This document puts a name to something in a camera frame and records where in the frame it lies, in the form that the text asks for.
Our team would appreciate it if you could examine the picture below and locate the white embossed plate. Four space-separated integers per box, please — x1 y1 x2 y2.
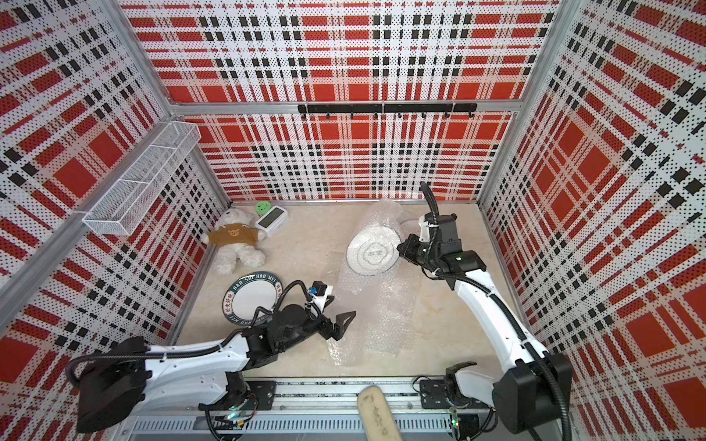
346 224 401 276

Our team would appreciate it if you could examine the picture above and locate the green rimmed plate front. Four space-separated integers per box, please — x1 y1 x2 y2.
222 271 283 326

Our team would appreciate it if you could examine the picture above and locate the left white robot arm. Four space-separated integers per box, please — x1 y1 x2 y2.
65 280 356 435

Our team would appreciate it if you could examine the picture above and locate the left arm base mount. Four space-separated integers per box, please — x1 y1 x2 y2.
198 380 277 440

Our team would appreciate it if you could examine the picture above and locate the bubble wrap sheet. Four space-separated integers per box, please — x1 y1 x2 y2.
327 200 422 367

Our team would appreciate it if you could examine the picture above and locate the white green small device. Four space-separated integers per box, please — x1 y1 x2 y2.
256 206 289 237

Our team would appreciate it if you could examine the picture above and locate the black hook rail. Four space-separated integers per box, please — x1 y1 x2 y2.
297 102 478 117

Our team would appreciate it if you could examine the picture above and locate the clear wall shelf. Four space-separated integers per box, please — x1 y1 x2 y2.
83 121 200 236

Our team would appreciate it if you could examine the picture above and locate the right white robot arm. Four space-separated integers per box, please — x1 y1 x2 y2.
397 212 573 440

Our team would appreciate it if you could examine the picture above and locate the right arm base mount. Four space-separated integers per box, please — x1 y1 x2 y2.
412 361 498 440

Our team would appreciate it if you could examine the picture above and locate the beige teddy bear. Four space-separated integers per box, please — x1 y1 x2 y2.
200 207 267 276

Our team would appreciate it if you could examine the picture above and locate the wooden brush handle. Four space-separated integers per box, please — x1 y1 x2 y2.
357 386 403 441

